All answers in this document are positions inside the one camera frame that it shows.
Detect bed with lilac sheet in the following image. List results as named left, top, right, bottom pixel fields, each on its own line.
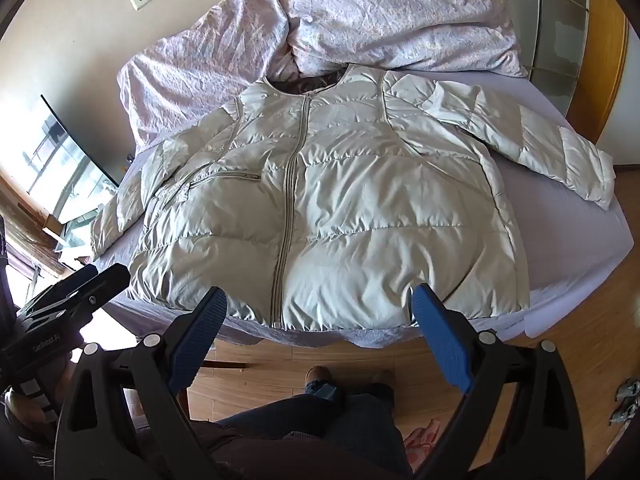
left=92, top=72, right=630, bottom=350

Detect pink floral duvet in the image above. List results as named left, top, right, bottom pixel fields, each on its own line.
left=116, top=0, right=531, bottom=147

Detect person's dark trousers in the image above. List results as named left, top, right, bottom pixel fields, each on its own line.
left=215, top=382, right=407, bottom=480

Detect wooden wardrobe with glass doors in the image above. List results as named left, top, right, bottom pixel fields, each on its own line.
left=480, top=0, right=629, bottom=167

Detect black flat television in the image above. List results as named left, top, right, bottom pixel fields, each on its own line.
left=17, top=92, right=123, bottom=256

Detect cardboard box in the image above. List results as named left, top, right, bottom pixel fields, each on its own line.
left=42, top=212, right=67, bottom=239

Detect beige puffer jacket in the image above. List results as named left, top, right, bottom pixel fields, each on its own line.
left=90, top=62, right=616, bottom=333

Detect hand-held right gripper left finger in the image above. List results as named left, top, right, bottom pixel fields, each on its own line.
left=54, top=287, right=228, bottom=480

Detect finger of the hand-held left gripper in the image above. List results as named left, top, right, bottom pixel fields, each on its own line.
left=55, top=264, right=132, bottom=317
left=47, top=264, right=99, bottom=295

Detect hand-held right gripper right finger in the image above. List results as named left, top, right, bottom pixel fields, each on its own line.
left=411, top=282, right=587, bottom=480

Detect pink cloth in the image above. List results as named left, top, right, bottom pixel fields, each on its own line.
left=402, top=417, right=453, bottom=475

